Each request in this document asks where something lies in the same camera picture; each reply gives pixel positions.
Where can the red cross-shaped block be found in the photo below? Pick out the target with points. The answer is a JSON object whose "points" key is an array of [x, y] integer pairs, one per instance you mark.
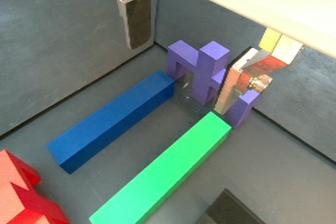
{"points": [[21, 205]]}

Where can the green long bar block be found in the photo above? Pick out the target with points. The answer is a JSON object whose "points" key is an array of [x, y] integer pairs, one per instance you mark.
{"points": [[139, 198]]}

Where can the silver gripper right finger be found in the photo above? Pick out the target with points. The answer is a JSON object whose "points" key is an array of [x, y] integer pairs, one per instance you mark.
{"points": [[251, 69]]}

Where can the black holder block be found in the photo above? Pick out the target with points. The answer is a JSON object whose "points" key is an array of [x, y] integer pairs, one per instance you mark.
{"points": [[228, 210]]}

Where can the blue long bar block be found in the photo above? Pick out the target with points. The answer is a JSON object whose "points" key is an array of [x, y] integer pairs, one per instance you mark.
{"points": [[93, 133]]}

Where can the purple cross-shaped block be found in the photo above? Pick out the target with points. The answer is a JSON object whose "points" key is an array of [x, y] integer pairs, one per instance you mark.
{"points": [[207, 63]]}

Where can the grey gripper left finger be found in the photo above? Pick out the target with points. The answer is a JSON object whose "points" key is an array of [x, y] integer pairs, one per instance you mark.
{"points": [[135, 12]]}

